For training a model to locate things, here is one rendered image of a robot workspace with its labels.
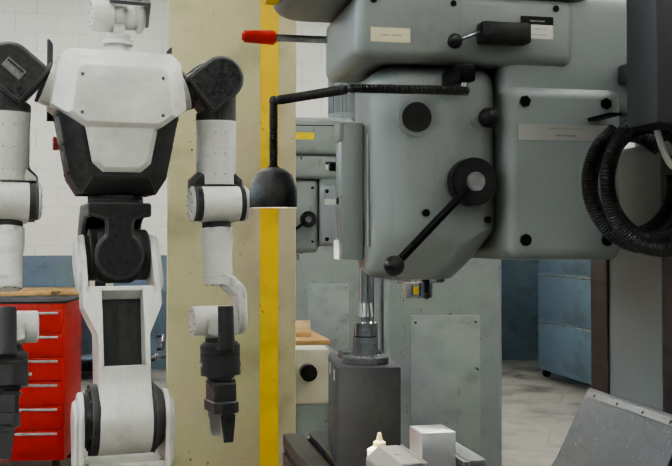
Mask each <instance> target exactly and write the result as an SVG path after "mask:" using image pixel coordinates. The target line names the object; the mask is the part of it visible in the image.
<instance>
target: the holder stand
mask: <svg viewBox="0 0 672 466"><path fill-rule="evenodd" d="M378 432H380V433H381V434H382V439H383V441H385V442H386V446H391V445H398V446H399V445H401V368H400V367H399V366H398V365H397V364H396V363H395V362H394V361H393V360H391V359H390V358H389V356H387V355H386V354H384V353H382V350H380V349H378V356H377V357H373V358H359V357H354V356H353V348H346V349H339V350H338V354H329V356H328V443H329V445H330V448H331V451H332V454H333V457H334V459H335V462H336V465H337V466H366V457H367V449H368V448H370V447H371V446H373V442H374V441H375V440H376V438H377V434H378Z"/></svg>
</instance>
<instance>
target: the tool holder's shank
mask: <svg viewBox="0 0 672 466"><path fill-rule="evenodd" d="M357 316H358V317H360V322H371V317H373V316H374V315H373V308H372V277H371V276H369V275H368V274H366V273H365V272H364V271H363V270H362V269H361V267H360V265H359V308H358V315H357Z"/></svg>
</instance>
